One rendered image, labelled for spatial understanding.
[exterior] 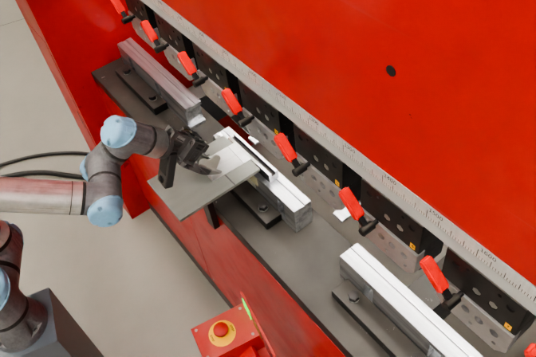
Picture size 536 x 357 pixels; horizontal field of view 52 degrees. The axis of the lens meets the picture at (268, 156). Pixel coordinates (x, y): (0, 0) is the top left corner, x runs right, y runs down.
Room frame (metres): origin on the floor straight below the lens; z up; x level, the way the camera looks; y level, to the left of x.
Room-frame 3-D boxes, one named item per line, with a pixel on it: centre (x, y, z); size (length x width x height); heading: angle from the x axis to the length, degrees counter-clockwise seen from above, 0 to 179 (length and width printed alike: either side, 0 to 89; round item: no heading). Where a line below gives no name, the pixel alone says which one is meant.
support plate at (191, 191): (1.01, 0.19, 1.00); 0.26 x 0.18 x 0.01; 121
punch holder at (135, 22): (1.45, 0.28, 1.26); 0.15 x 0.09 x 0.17; 31
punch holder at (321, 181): (0.77, -0.13, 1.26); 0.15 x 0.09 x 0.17; 31
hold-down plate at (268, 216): (1.03, 0.09, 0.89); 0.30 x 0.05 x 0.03; 31
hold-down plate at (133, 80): (1.57, 0.42, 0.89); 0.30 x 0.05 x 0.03; 31
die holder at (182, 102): (1.56, 0.34, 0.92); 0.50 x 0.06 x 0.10; 31
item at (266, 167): (1.07, 0.04, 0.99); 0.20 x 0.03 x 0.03; 31
